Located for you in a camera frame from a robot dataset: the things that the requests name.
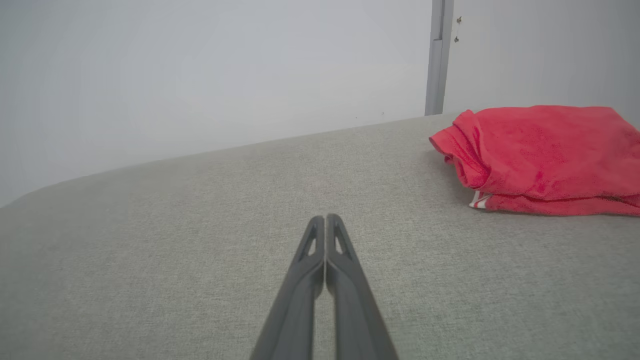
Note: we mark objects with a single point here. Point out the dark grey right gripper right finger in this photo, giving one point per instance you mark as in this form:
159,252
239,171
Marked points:
357,315

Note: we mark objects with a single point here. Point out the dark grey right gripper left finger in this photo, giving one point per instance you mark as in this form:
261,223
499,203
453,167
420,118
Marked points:
295,310

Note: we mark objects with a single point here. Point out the red basketball jersey number 23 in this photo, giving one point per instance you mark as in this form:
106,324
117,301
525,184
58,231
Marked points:
550,150

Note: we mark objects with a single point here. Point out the grey fabric sofa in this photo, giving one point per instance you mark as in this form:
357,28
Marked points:
150,250

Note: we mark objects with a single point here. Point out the grey metal pole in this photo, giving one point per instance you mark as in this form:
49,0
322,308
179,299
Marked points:
436,75

